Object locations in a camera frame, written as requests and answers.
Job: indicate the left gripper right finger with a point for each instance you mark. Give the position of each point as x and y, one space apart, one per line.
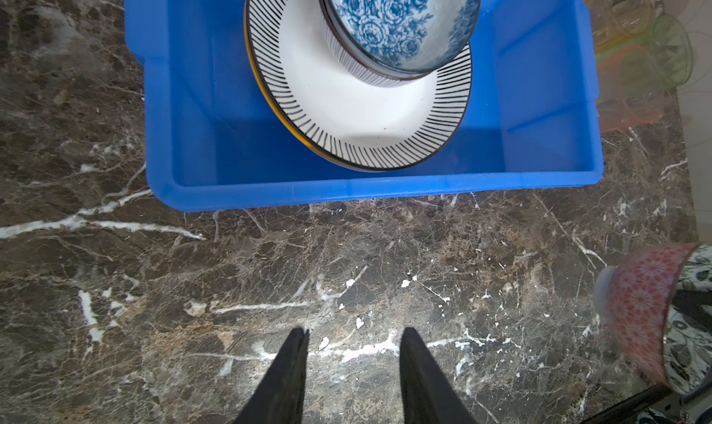
427 396

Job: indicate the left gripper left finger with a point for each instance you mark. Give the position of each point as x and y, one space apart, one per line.
280 395

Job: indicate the red leaf pattern bowl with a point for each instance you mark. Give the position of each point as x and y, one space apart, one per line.
657 305

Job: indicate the black striped rim white plate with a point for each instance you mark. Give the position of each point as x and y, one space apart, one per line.
364 127

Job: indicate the dotted yellow rim plate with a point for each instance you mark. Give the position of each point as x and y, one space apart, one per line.
265 92

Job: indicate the purple striped small bowl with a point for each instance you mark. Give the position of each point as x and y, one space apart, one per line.
354 61

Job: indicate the pink translucent cup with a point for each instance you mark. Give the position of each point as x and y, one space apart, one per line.
627 97

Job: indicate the blue floral white bowl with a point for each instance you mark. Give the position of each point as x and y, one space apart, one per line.
402 39

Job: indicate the green translucent cup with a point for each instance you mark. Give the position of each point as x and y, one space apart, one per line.
668 43

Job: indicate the blue plastic bin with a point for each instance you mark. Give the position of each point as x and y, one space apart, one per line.
213 143

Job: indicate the yellow translucent cup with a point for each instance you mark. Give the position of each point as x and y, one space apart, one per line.
614 22

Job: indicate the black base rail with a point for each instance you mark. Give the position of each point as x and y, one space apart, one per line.
658 404

